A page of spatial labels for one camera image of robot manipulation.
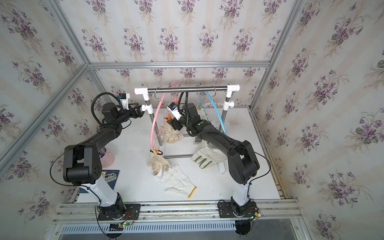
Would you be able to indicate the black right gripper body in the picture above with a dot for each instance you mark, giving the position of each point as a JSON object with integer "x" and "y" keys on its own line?
{"x": 178, "y": 124}

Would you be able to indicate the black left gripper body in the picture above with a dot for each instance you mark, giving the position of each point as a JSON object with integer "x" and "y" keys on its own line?
{"x": 132, "y": 115}

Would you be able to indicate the white glove with grey strap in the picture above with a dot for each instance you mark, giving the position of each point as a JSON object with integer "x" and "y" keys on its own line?
{"x": 208, "y": 156}

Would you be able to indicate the blue wavy hanger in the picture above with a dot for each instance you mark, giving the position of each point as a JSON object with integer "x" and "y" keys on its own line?
{"x": 200, "y": 102}

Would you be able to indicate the beige knit glove red cuff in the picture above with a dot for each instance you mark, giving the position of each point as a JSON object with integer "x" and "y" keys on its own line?
{"x": 158, "y": 163}

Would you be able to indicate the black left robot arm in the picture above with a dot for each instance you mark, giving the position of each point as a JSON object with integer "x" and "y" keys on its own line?
{"x": 82, "y": 166}

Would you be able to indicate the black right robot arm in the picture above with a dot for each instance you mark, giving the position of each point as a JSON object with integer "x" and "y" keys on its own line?
{"x": 242, "y": 160}

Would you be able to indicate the pink pen cup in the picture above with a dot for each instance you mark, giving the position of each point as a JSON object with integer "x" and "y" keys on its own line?
{"x": 106, "y": 158}

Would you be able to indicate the white and steel drying rack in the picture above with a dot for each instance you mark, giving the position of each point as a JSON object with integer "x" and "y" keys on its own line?
{"x": 201, "y": 128}

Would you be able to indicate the blue book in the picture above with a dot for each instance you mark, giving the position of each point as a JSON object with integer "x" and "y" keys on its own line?
{"x": 111, "y": 185}

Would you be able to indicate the small circuit board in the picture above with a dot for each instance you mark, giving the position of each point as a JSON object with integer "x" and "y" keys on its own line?
{"x": 119, "y": 227}

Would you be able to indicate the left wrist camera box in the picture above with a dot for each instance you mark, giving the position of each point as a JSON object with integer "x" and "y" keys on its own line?
{"x": 124, "y": 99}

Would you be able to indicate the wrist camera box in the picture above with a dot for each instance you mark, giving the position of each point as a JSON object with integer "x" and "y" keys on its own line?
{"x": 173, "y": 108}
{"x": 124, "y": 99}

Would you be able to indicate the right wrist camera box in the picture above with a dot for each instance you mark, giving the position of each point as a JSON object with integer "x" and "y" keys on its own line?
{"x": 173, "y": 108}

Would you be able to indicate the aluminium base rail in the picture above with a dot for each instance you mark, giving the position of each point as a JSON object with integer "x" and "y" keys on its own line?
{"x": 146, "y": 212}

